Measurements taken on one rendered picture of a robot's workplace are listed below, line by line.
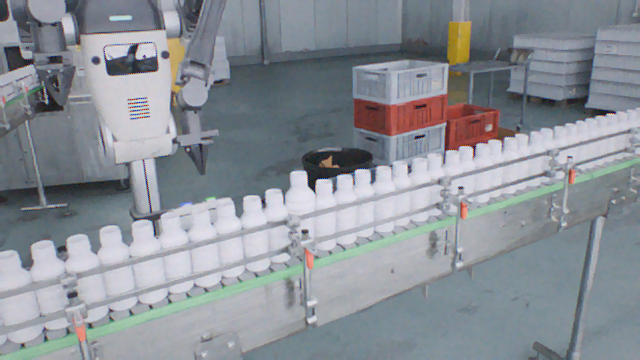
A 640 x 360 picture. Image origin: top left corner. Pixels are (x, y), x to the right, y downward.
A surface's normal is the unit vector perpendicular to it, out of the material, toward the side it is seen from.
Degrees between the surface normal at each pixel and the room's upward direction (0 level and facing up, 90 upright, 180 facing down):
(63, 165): 90
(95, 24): 90
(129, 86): 90
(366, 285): 90
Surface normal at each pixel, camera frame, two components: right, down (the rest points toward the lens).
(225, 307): 0.51, 0.27
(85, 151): 0.22, 0.32
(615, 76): -0.84, 0.22
